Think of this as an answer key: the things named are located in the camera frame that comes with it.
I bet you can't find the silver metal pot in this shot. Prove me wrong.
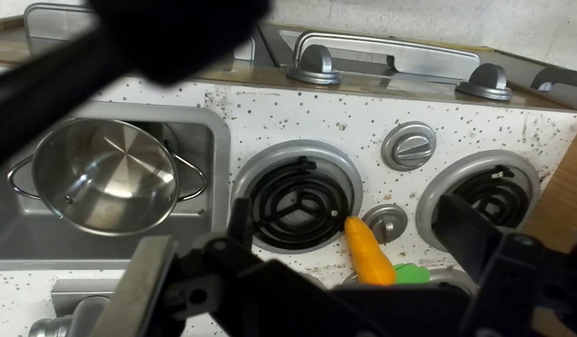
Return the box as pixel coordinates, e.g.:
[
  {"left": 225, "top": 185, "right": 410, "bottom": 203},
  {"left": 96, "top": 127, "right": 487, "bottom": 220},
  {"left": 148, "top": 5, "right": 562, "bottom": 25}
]
[{"left": 6, "top": 117, "right": 208, "bottom": 237}]

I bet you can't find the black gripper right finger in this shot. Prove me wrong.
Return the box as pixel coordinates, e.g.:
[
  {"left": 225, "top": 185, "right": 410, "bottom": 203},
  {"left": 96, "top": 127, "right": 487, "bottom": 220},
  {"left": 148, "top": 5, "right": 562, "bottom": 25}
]
[{"left": 433, "top": 194, "right": 538, "bottom": 337}]

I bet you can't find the black coil burner right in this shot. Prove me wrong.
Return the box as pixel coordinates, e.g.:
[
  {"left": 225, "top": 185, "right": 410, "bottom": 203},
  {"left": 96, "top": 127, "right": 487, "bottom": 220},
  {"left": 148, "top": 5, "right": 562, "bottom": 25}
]
[{"left": 416, "top": 149, "right": 540, "bottom": 250}]

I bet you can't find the black coil burner left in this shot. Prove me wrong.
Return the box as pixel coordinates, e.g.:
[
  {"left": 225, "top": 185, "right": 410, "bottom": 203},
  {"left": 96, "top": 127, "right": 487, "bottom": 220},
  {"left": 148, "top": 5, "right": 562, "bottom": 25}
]
[{"left": 232, "top": 140, "right": 364, "bottom": 252}]

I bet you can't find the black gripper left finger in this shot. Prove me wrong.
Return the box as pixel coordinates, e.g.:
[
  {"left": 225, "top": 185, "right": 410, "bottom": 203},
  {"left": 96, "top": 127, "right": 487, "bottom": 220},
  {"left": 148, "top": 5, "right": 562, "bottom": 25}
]
[{"left": 90, "top": 235, "right": 176, "bottom": 337}]

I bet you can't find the small grey stove knob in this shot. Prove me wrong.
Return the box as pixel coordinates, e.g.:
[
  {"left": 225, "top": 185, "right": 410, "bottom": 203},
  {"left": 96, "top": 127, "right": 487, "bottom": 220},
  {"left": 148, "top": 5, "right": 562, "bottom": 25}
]
[{"left": 364, "top": 203, "right": 409, "bottom": 243}]

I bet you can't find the orange toy carrot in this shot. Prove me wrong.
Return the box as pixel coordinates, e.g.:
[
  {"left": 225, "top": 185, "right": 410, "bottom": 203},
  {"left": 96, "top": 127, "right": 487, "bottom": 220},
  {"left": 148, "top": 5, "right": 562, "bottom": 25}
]
[{"left": 345, "top": 215, "right": 397, "bottom": 286}]

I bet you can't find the toy kitchen sink basin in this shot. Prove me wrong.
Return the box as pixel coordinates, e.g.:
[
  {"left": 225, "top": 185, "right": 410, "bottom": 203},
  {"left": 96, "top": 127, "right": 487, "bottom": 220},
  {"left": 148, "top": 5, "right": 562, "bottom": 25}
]
[{"left": 0, "top": 102, "right": 231, "bottom": 271}]

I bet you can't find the wooden toy kitchen unit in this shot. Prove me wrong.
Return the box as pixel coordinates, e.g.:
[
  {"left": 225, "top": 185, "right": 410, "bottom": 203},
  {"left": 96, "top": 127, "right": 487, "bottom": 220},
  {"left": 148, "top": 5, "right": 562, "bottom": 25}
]
[{"left": 0, "top": 10, "right": 577, "bottom": 337}]

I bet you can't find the black coil burner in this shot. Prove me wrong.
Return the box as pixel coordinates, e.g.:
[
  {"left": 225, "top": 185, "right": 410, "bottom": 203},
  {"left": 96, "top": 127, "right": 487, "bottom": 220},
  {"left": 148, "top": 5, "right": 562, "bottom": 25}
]
[
  {"left": 232, "top": 140, "right": 364, "bottom": 252},
  {"left": 416, "top": 149, "right": 540, "bottom": 250}
]

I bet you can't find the silver toy faucet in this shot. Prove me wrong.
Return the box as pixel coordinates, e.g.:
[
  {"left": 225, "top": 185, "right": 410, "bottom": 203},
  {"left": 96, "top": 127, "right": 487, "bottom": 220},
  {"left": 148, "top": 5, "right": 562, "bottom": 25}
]
[{"left": 28, "top": 278, "right": 118, "bottom": 337}]

